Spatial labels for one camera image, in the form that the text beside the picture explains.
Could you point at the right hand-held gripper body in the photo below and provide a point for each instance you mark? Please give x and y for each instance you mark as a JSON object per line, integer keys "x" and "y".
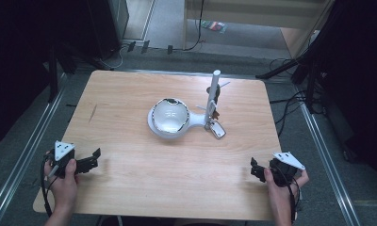
{"x": 284, "y": 171}

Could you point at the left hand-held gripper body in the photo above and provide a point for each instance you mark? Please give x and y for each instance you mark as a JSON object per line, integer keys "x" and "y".
{"x": 62, "y": 158}

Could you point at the white key rack stand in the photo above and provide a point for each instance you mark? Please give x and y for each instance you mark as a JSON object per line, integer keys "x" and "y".
{"x": 212, "y": 91}

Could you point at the person's right hand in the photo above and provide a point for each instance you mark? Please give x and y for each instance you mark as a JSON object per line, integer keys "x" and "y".
{"x": 279, "y": 194}

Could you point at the person's left hand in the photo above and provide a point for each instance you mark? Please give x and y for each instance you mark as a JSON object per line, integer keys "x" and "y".
{"x": 64, "y": 188}

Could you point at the black metal stand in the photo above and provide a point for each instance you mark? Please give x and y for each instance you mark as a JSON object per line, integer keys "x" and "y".
{"x": 303, "y": 62}
{"x": 53, "y": 75}

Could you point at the dark cabinet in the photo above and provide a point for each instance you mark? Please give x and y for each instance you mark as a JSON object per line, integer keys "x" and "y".
{"x": 106, "y": 25}

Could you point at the colourful packet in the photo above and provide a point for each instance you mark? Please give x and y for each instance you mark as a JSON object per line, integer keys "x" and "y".
{"x": 214, "y": 26}

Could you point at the light wooden furniture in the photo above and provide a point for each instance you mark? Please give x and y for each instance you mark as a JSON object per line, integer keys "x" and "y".
{"x": 255, "y": 12}

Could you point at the aluminium floor rail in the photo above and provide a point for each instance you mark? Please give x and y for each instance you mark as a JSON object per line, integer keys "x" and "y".
{"x": 329, "y": 163}
{"x": 23, "y": 150}

